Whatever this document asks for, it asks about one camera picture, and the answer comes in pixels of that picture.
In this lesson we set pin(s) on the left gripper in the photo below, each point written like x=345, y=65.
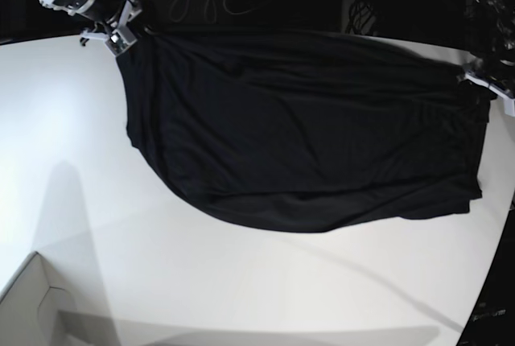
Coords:
x=500, y=84

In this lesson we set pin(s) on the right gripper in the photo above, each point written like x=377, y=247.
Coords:
x=110, y=23

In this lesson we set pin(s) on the black t-shirt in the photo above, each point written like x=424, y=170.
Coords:
x=301, y=132

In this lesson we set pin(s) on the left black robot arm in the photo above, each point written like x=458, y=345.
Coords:
x=494, y=69

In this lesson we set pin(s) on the white cardboard box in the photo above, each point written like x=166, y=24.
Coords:
x=29, y=313

